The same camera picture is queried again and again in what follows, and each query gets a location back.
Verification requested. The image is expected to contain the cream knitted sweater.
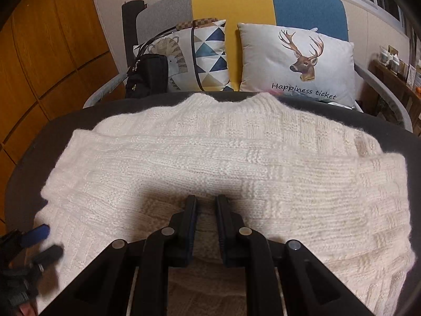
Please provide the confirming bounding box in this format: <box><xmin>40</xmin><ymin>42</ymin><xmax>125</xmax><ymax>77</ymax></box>
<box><xmin>34</xmin><ymin>93</ymin><xmax>415</xmax><ymax>315</ymax></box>

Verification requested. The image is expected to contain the person left hand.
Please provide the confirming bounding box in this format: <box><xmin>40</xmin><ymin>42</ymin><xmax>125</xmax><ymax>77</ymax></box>
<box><xmin>16</xmin><ymin>303</ymin><xmax>37</xmax><ymax>316</ymax></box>

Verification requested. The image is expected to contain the wooden wardrobe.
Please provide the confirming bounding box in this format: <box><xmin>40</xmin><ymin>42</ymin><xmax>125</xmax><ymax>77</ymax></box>
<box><xmin>0</xmin><ymin>0</ymin><xmax>126</xmax><ymax>234</ymax></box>

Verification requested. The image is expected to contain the black handbag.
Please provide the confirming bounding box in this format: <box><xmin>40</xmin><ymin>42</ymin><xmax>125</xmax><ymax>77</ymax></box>
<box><xmin>125</xmin><ymin>53</ymin><xmax>168</xmax><ymax>98</ymax></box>

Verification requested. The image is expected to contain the wooden side table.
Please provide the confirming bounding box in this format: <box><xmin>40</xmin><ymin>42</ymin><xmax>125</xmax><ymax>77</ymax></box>
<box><xmin>369</xmin><ymin>59</ymin><xmax>420</xmax><ymax>126</ymax></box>

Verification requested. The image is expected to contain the white deer print pillow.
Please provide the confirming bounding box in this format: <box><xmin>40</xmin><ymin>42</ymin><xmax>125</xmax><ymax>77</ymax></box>
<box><xmin>238</xmin><ymin>23</ymin><xmax>355</xmax><ymax>108</ymax></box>

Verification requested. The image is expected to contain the geometric triangle print pillow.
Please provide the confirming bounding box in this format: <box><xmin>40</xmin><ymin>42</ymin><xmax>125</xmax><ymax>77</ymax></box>
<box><xmin>133</xmin><ymin>18</ymin><xmax>232</xmax><ymax>92</ymax></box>

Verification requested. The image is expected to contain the grey yellow blue armchair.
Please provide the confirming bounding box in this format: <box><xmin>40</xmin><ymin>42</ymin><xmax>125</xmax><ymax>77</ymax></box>
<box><xmin>93</xmin><ymin>0</ymin><xmax>412</xmax><ymax>130</ymax></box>

